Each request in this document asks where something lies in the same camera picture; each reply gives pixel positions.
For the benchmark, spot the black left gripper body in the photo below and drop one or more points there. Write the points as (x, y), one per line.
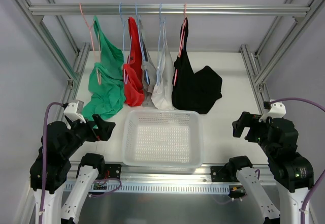
(92, 130)

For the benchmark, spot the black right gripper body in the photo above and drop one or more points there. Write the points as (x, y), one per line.
(249, 129)

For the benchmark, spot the black tank top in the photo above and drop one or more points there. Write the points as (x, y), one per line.
(194, 91)

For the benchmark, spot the pink hanger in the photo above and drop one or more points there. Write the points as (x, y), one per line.
(97, 58)
(181, 40)

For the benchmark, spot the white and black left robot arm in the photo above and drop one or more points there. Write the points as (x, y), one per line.
(49, 172)

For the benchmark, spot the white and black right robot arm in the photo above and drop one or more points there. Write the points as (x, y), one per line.
(293, 173)

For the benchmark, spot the green tank top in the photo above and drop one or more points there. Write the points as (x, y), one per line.
(106, 80)

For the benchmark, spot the red tank top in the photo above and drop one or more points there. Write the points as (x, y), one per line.
(133, 88)

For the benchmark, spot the white tank top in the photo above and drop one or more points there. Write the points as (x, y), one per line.
(162, 92)

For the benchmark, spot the grey tank top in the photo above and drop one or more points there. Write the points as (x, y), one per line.
(148, 69)

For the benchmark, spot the white perforated plastic basket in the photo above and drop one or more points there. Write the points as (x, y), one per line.
(163, 139)

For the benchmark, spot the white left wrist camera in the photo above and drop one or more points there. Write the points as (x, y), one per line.
(73, 111)

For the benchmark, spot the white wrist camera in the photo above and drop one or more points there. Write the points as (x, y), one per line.
(273, 110)
(73, 111)

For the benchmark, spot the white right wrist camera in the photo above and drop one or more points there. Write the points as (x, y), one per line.
(273, 110)

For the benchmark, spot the slotted cable duct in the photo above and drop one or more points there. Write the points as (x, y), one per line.
(210, 189)

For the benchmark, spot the aluminium hanging rail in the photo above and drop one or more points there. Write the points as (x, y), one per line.
(168, 9)

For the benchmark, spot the aluminium frame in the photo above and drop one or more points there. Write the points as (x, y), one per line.
(40, 53)

